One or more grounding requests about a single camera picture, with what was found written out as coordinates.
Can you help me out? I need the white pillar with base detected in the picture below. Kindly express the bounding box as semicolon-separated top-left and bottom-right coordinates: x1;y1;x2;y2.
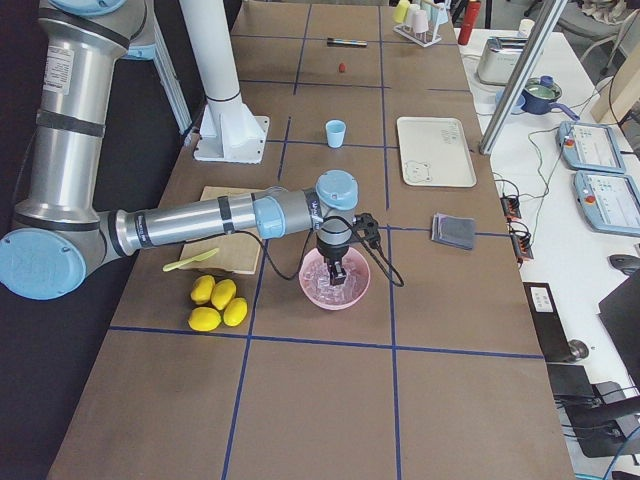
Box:
180;0;270;164

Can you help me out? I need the cream toaster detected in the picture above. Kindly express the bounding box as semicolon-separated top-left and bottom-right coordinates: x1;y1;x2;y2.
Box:
476;36;527;85

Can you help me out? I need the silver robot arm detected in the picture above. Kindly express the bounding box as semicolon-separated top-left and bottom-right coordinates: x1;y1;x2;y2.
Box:
1;1;358;300

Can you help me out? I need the yellow cup on rack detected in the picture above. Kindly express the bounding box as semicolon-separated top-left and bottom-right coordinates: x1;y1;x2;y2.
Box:
393;0;411;24

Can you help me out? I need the blue bowl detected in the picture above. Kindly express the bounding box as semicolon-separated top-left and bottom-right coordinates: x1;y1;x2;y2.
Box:
493;89;527;117

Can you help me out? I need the dark blue saucepan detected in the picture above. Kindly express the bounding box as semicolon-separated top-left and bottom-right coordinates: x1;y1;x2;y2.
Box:
522;75;580;121

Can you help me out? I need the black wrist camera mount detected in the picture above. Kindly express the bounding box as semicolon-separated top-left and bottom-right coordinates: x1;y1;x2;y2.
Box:
354;213;381;250

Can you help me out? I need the pile of ice cubes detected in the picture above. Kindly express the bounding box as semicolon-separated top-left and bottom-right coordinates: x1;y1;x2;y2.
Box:
302;259;368;306

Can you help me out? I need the striped metal muddler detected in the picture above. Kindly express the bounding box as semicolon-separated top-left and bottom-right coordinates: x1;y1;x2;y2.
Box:
326;37;368;48

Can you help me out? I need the yellow-green plastic knife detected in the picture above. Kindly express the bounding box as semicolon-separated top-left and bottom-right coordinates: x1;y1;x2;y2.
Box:
162;248;219;272

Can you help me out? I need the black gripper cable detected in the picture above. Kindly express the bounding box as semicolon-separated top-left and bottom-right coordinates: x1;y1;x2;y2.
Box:
234;214;405;289

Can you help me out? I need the teach pendant tablet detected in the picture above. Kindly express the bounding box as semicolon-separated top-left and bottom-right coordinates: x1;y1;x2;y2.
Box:
557;121;626;174
573;170;639;237

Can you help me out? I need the aluminium frame post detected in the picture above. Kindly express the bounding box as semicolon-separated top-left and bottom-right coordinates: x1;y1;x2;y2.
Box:
478;0;568;155

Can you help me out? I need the pink cup on rack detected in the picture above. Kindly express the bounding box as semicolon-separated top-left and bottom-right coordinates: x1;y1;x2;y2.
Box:
407;8;429;36

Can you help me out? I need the cream bear tray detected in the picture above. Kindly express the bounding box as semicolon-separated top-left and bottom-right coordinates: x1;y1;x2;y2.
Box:
396;116;476;188

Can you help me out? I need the wooden cutting board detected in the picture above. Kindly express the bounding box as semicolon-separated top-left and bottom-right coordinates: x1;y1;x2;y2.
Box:
178;185;264;277

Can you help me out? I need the grey folded cloth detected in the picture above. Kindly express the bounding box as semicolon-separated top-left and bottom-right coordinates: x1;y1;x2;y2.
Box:
431;212;476;250

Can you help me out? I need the pink bowl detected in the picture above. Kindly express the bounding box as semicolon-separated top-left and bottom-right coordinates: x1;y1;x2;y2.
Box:
298;247;372;311

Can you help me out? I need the light blue cup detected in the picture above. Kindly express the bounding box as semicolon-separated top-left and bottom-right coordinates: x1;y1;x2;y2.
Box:
325;119;346;148

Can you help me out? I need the red bottle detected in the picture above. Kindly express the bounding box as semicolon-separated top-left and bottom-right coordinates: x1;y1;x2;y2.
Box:
457;0;481;46

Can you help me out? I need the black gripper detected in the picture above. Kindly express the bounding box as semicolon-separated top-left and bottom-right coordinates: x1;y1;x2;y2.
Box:
316;217;352;286

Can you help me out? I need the white cup rack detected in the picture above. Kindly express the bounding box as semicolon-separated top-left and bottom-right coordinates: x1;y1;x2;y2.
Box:
392;0;448;47

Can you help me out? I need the yellow lemon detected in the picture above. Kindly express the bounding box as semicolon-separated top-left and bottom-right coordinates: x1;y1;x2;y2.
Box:
222;297;248;327
190;275;216;305
188;306;222;332
210;279;237;310

